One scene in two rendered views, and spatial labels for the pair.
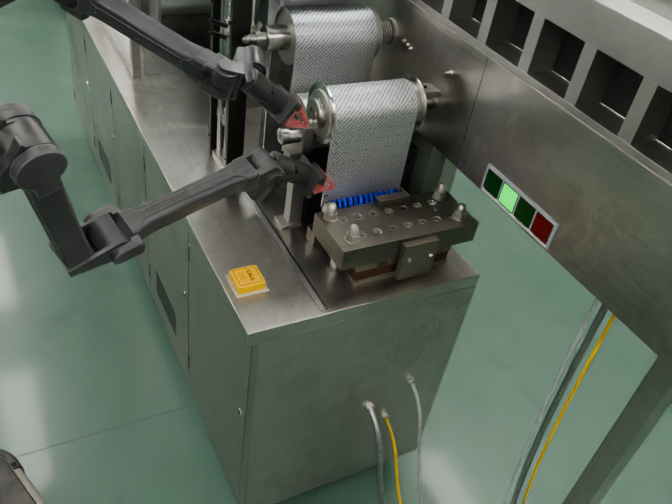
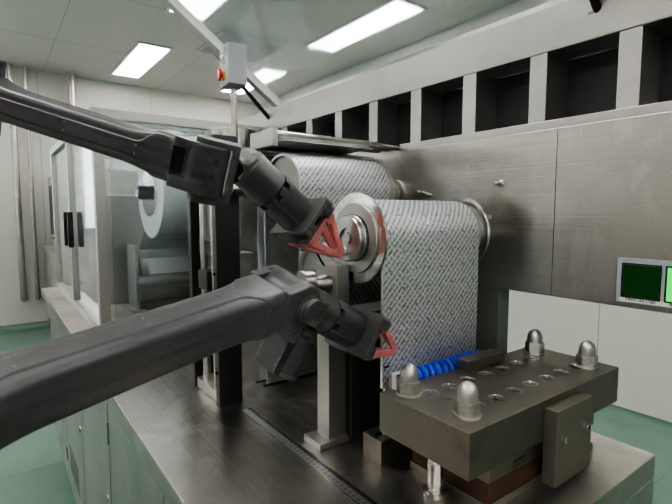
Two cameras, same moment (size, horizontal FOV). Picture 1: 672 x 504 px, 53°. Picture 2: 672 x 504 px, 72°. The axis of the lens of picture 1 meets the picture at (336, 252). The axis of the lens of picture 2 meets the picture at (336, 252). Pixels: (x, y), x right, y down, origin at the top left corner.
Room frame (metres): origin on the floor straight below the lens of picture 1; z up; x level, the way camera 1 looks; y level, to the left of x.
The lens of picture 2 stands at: (0.71, 0.17, 1.29)
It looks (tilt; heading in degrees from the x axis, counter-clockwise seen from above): 5 degrees down; 357
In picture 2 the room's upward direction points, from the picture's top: straight up
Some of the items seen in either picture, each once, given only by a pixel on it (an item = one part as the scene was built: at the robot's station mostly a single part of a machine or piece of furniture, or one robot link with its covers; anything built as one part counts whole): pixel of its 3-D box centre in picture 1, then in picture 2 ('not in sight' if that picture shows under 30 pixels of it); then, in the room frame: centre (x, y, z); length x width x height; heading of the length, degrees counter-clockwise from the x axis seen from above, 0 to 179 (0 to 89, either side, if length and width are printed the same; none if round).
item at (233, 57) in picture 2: not in sight; (230, 66); (1.94, 0.37, 1.66); 0.07 x 0.07 x 0.10; 26
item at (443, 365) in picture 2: (366, 200); (443, 369); (1.47, -0.05, 1.03); 0.21 x 0.04 x 0.03; 123
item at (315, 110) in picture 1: (316, 113); (350, 238); (1.46, 0.10, 1.25); 0.07 x 0.02 x 0.07; 33
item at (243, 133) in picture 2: not in sight; (232, 141); (2.13, 0.40, 1.50); 0.14 x 0.14 x 0.06
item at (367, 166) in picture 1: (366, 169); (432, 320); (1.48, -0.04, 1.11); 0.23 x 0.01 x 0.18; 123
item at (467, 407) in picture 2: (353, 232); (467, 398); (1.28, -0.03, 1.05); 0.04 x 0.04 x 0.04
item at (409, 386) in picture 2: (331, 210); (409, 378); (1.35, 0.03, 1.05); 0.04 x 0.04 x 0.04
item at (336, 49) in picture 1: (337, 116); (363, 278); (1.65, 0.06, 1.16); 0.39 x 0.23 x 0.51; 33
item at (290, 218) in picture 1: (292, 176); (325, 354); (1.47, 0.15, 1.05); 0.06 x 0.05 x 0.31; 123
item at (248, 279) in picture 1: (247, 279); not in sight; (1.21, 0.20, 0.91); 0.07 x 0.07 x 0.02; 33
